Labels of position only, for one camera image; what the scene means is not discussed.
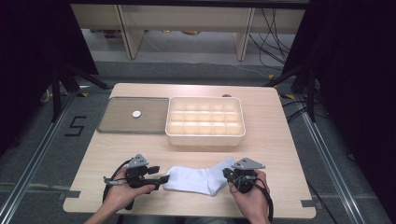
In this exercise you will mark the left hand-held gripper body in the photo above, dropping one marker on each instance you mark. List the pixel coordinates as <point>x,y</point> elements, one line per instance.
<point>138,177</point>

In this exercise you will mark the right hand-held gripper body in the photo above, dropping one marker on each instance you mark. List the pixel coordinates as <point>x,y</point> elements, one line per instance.
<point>246,175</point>

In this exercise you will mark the white sock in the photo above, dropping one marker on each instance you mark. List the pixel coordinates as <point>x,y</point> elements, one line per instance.
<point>193,180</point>

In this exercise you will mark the cream compartment storage box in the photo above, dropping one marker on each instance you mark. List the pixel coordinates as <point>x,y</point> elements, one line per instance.
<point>205,138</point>

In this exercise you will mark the person's left hand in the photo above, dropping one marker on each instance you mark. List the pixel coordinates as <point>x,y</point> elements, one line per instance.
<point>120,194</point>

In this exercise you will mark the person's right hand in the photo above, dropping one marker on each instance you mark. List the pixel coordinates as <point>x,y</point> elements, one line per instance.
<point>252,202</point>

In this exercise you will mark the person's legs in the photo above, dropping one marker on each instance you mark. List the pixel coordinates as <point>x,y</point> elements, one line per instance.
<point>186,221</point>

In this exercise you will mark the grey flat box lid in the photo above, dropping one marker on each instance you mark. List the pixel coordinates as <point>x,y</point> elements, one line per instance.
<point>124,124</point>

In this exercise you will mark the white round lid knob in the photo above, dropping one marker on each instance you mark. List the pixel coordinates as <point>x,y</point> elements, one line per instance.
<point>136,114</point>

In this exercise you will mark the grey tape strip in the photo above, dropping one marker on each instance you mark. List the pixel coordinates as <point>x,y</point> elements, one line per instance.
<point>308,203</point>
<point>70,194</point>

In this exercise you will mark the black metal stand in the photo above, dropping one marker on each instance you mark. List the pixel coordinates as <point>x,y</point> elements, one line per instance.
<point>310,93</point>
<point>56,93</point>

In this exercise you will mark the black curtain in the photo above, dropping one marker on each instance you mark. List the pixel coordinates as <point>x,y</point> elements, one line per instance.
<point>31,62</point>
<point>358,93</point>

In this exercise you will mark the beige background desk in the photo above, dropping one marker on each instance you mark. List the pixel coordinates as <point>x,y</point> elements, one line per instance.
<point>186,18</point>

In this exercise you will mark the aluminium floor rail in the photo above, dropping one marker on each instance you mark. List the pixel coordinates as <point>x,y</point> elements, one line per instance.
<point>31,168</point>
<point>330,161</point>

